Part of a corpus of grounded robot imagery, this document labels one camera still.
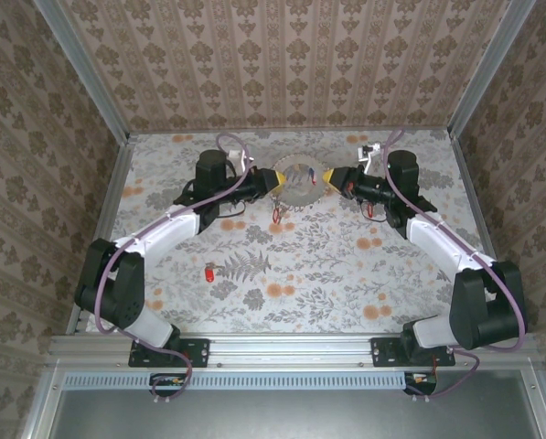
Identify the silver keyring disc with rings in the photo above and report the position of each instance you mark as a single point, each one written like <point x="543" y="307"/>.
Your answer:
<point x="300" y="201"/>

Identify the red key tag with key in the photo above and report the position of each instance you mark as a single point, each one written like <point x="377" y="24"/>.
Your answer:
<point x="208" y="274"/>
<point x="370" y="210"/>

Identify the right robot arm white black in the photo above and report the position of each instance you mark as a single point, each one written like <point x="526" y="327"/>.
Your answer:
<point x="432" y="238"/>

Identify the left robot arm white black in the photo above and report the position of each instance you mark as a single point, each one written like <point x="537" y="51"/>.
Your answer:
<point x="163" y="233"/>

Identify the aluminium side rail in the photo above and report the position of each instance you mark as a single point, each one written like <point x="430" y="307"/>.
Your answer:
<point x="479" y="206"/>
<point x="109" y="206"/>

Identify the aluminium frame post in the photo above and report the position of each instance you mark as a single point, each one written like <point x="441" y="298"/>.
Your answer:
<point x="488" y="68"/>
<point x="86" y="68"/>

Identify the aluminium mounting rail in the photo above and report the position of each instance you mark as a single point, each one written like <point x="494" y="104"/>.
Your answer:
<point x="291" y="350"/>

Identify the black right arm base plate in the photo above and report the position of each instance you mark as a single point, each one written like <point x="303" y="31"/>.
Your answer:
<point x="382" y="352"/>

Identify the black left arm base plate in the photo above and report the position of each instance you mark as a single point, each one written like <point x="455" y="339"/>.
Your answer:
<point x="199" y="352"/>

